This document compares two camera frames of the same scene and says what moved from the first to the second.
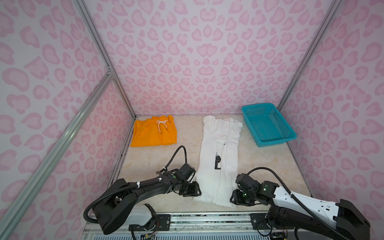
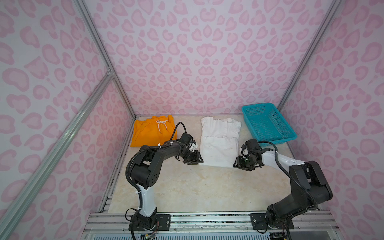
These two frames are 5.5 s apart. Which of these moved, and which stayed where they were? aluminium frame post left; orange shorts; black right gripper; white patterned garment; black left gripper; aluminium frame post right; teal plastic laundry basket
Moved: white patterned garment; black right gripper; black left gripper
Stayed: aluminium frame post left; orange shorts; teal plastic laundry basket; aluminium frame post right
